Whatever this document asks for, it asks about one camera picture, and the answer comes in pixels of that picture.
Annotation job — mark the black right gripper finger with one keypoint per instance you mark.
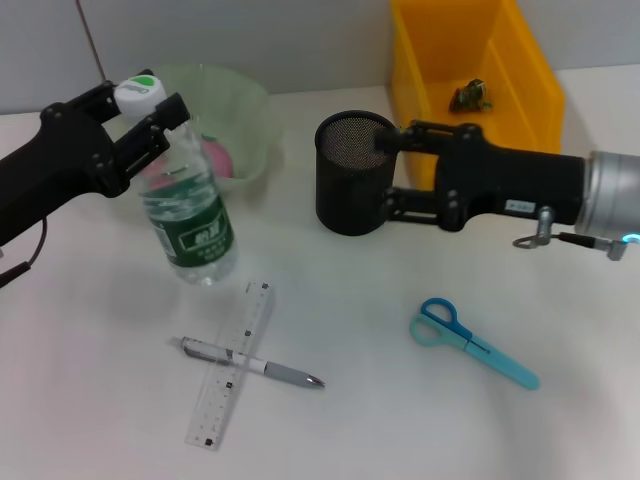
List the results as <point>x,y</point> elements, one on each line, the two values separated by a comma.
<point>415,205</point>
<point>420,137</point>

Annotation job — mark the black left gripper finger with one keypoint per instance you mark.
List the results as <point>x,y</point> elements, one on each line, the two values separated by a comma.
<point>172,110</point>
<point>92,97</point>

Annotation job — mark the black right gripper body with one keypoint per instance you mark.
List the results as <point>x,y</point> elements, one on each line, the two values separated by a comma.
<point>515,180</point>

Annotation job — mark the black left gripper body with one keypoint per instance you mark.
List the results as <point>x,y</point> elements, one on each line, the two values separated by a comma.
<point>55,160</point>

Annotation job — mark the green plastic wrapper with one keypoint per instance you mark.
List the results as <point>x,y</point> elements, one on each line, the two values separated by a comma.
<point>470,97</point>

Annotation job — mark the pink toy peach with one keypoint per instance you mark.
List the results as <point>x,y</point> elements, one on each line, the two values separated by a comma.
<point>222,160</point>

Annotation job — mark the clear green-label water bottle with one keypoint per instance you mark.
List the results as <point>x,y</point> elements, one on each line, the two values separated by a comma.
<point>195,235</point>

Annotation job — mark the translucent green fruit bowl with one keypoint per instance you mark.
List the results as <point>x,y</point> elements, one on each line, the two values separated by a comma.
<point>235,115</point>

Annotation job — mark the black mesh pen holder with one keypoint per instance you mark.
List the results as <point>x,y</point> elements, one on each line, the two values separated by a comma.
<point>345,200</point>

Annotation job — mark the blue teal scissors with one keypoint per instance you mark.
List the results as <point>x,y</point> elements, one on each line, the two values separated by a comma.
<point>435,330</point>

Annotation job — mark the white grey ballpoint pen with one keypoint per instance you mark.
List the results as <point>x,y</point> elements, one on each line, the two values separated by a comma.
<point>290,376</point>

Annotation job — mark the clear plastic ruler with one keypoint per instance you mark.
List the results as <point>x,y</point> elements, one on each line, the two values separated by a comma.
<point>215,410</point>

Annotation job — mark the yellow plastic bin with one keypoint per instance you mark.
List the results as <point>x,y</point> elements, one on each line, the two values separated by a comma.
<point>430,75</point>

